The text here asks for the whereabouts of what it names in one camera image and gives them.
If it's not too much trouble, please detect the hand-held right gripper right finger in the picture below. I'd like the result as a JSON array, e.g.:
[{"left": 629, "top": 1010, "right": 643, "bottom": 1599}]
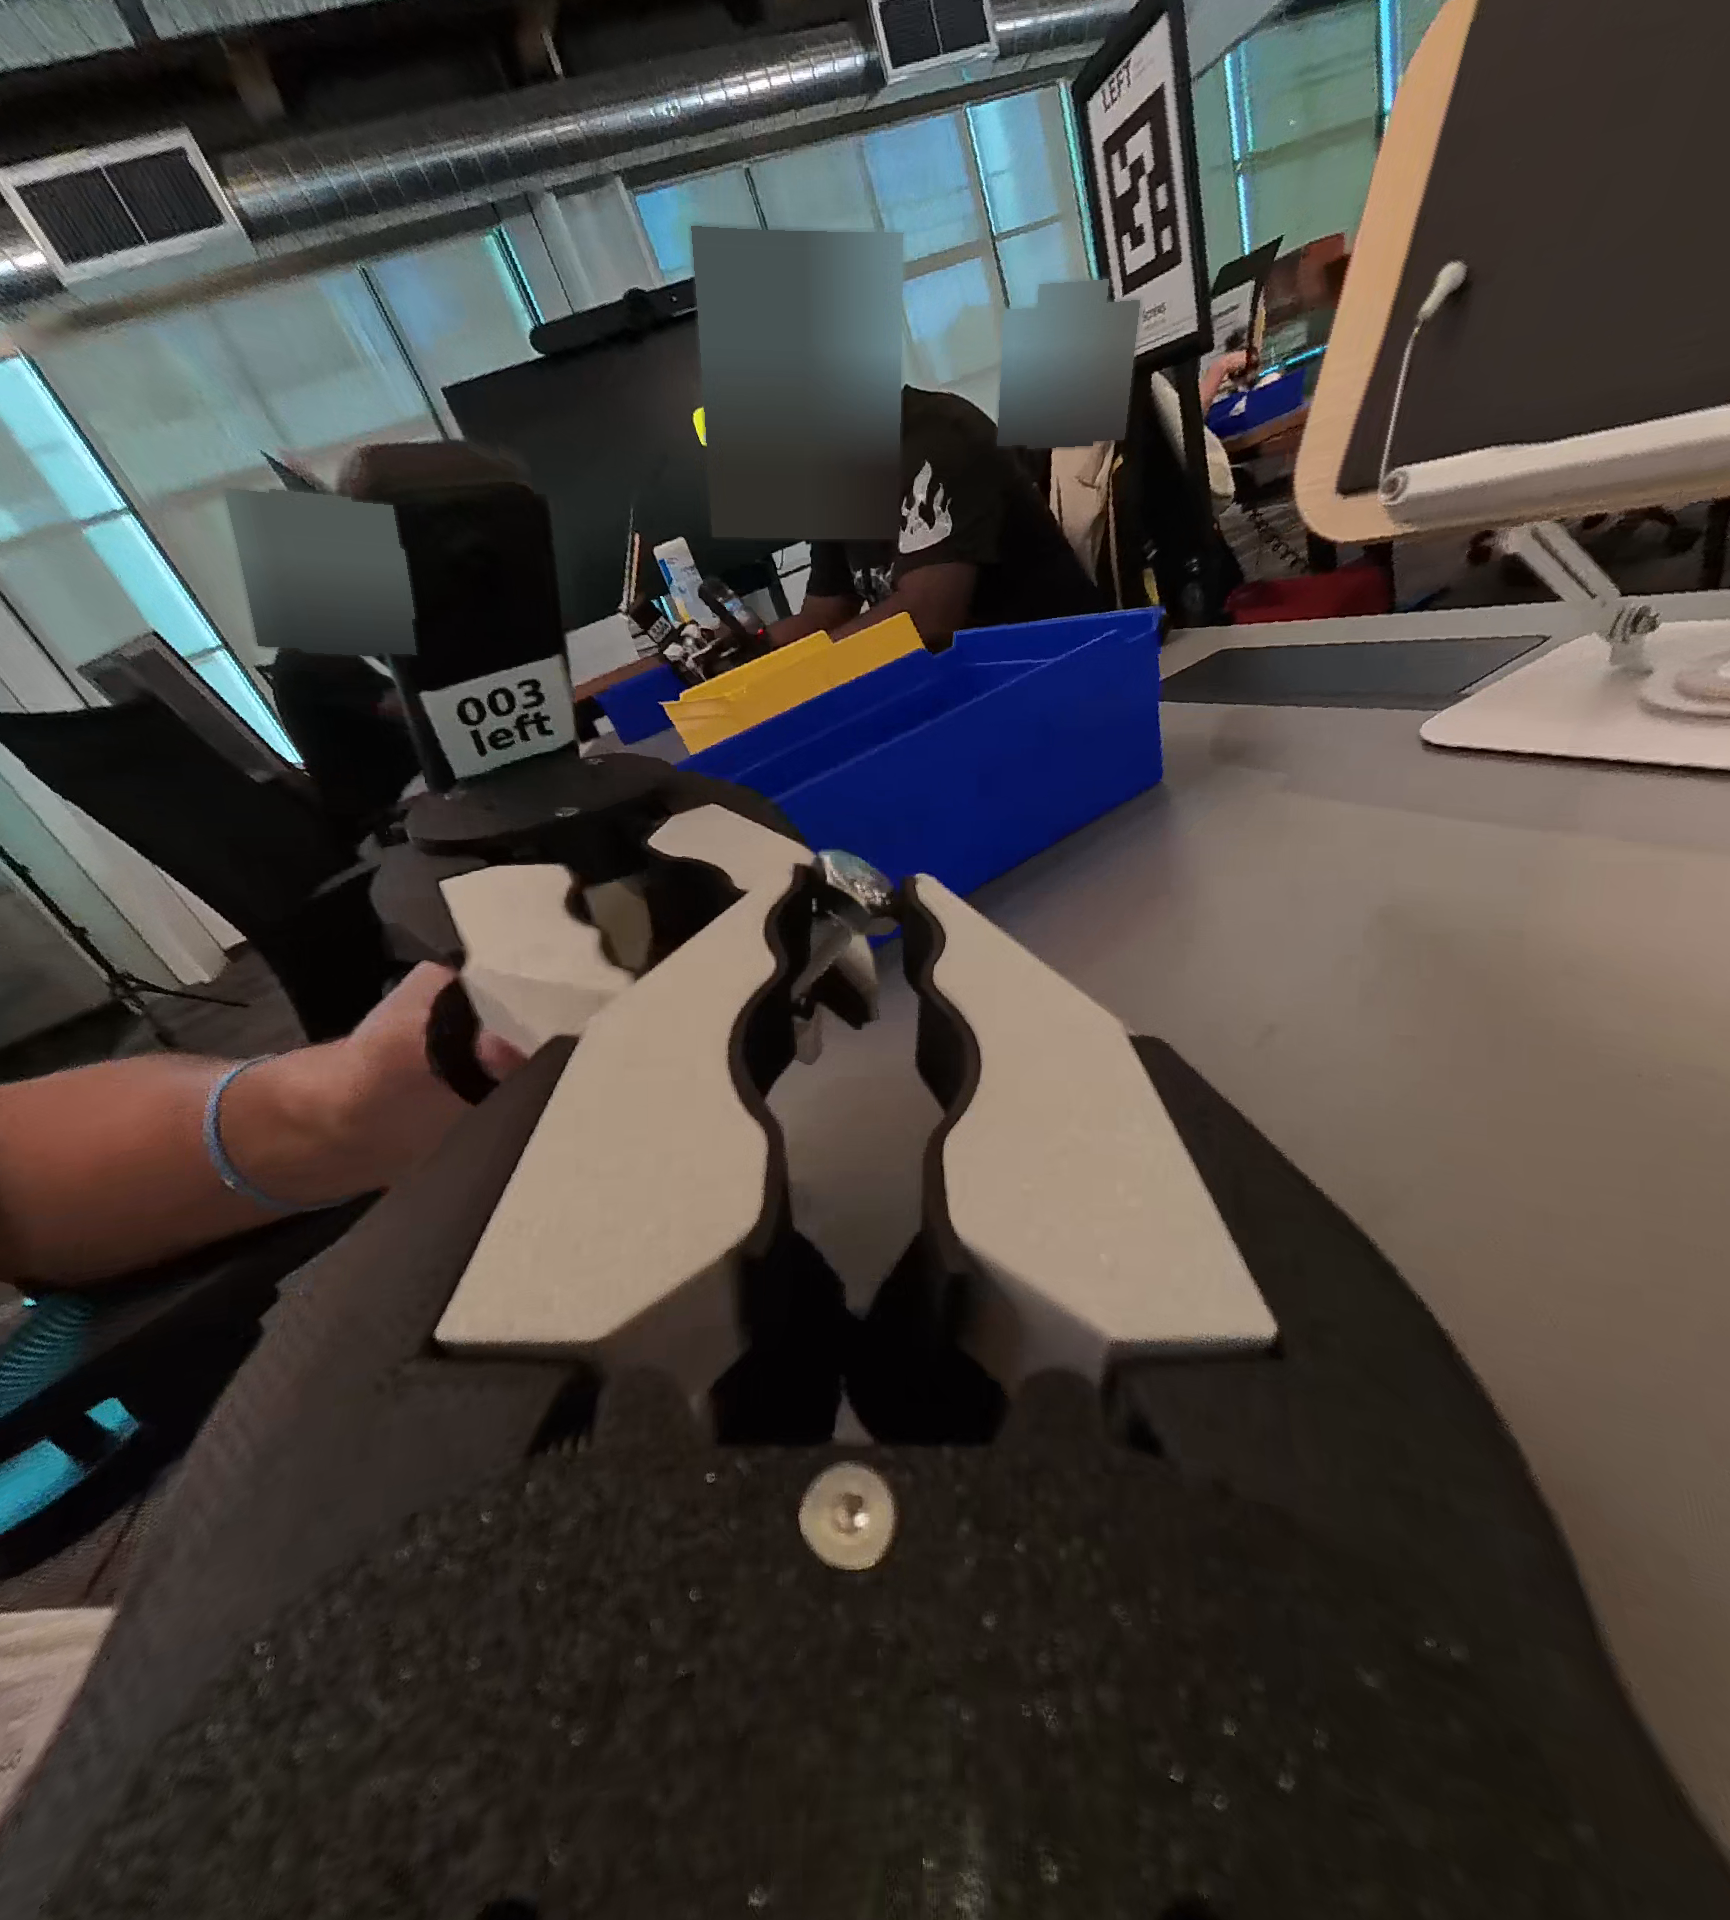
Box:
[{"left": 898, "top": 875, "right": 1282, "bottom": 1379}]

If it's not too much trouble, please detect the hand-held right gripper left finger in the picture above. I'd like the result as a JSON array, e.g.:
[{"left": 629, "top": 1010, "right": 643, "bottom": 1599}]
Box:
[{"left": 433, "top": 867, "right": 826, "bottom": 1386}]

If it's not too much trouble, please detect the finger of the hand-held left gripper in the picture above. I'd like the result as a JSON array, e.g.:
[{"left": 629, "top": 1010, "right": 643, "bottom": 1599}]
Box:
[
  {"left": 585, "top": 804, "right": 883, "bottom": 1062},
  {"left": 437, "top": 862, "right": 652, "bottom": 1062}
]

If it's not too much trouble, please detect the person's left forearm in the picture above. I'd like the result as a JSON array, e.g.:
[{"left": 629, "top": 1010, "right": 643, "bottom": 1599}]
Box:
[{"left": 0, "top": 1042, "right": 393, "bottom": 1302}]

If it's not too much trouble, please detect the person's left hand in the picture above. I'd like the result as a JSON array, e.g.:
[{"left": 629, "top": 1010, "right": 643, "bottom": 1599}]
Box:
[{"left": 327, "top": 961, "right": 532, "bottom": 1146}]

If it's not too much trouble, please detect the black monitor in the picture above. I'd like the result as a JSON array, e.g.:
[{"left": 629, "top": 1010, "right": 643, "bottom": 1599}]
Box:
[{"left": 440, "top": 318, "right": 808, "bottom": 625}]

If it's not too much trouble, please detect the small blue plastic bin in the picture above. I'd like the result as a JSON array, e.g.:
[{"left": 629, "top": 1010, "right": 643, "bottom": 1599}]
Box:
[{"left": 598, "top": 661, "right": 690, "bottom": 747}]

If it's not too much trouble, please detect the yellow plastic bin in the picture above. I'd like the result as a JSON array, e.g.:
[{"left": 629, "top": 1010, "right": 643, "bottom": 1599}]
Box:
[{"left": 658, "top": 611, "right": 929, "bottom": 757}]

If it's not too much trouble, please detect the large blue plastic bin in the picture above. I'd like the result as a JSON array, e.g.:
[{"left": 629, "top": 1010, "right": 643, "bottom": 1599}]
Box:
[{"left": 673, "top": 606, "right": 1168, "bottom": 907}]

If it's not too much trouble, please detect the blue wristband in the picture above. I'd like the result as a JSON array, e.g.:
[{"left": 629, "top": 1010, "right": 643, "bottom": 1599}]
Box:
[{"left": 202, "top": 1055, "right": 319, "bottom": 1214}]

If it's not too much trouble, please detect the large white ceiling vent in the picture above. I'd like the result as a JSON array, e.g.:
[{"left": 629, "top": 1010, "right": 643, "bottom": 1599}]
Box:
[{"left": 0, "top": 126, "right": 255, "bottom": 288}]

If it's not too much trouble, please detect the dark grey desk mat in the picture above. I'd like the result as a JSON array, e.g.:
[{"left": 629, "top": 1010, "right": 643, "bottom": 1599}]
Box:
[{"left": 1160, "top": 635, "right": 1552, "bottom": 708}]

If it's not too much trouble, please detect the blue and black chair part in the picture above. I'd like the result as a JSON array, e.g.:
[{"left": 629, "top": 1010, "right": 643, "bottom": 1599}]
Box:
[{"left": 0, "top": 1287, "right": 150, "bottom": 1567}]

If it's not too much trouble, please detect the red bag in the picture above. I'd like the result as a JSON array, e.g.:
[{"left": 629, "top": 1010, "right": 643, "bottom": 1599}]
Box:
[{"left": 1224, "top": 560, "right": 1396, "bottom": 627}]

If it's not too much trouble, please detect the white pad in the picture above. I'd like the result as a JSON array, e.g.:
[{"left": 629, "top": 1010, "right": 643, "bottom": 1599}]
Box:
[{"left": 1417, "top": 621, "right": 1730, "bottom": 784}]

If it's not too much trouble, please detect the small white ceiling vent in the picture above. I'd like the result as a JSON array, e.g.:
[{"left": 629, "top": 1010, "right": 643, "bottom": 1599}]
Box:
[{"left": 867, "top": 0, "right": 1001, "bottom": 81}]

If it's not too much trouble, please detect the printed marker sign stand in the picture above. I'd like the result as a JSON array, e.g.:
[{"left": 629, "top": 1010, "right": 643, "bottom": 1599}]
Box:
[{"left": 1072, "top": 0, "right": 1215, "bottom": 367}]

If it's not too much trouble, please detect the black board with wooden rim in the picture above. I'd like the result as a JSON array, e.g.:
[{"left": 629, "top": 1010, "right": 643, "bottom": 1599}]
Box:
[{"left": 1291, "top": 0, "right": 1730, "bottom": 552}]

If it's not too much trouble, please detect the silver air duct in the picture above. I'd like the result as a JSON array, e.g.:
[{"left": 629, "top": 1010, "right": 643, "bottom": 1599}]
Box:
[{"left": 211, "top": 0, "right": 1151, "bottom": 242}]

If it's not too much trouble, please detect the white cable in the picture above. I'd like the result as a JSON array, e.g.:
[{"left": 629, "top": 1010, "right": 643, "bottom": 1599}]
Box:
[{"left": 1378, "top": 261, "right": 1469, "bottom": 509}]

